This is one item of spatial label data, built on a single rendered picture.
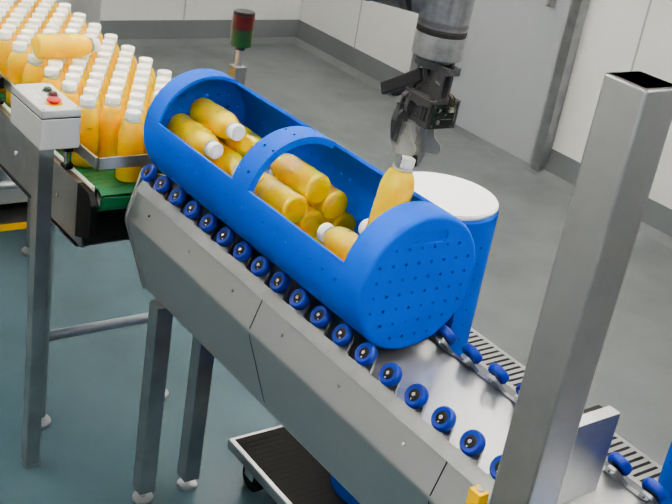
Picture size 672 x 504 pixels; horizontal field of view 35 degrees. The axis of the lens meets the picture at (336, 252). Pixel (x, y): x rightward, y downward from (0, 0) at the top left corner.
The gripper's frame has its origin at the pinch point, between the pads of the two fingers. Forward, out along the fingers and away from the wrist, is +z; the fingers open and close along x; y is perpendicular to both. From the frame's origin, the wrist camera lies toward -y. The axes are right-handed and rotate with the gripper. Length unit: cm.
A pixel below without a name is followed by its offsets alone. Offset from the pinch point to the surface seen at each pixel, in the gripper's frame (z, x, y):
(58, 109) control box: 22, -30, -90
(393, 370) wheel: 32.8, -9.6, 19.3
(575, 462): 29, -2, 57
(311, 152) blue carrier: 18, 13, -46
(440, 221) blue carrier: 8.2, 2.0, 10.7
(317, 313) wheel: 33.6, -10.5, -4.0
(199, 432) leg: 111, 9, -68
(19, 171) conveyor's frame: 55, -23, -130
